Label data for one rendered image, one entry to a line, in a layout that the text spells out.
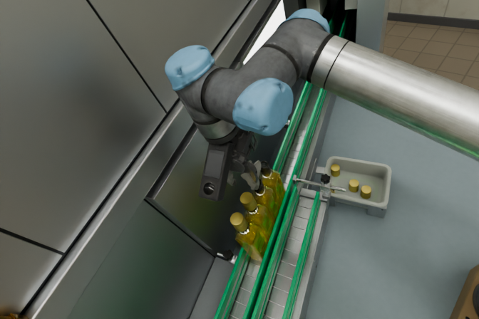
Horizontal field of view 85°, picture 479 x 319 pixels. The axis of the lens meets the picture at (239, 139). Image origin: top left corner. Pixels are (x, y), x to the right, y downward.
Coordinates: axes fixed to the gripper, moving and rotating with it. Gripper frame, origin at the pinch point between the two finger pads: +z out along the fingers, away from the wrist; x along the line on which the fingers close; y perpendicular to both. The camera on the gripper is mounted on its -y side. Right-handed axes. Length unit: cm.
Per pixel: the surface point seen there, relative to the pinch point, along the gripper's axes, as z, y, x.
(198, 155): -5.2, 3.6, 12.5
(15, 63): -43.0, -9.3, 16.5
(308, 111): 33, 58, -1
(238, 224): 5.2, -7.6, 0.1
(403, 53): 120, 224, -50
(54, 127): -33.8, -12.4, 16.6
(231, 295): 29.5, -20.7, 4.9
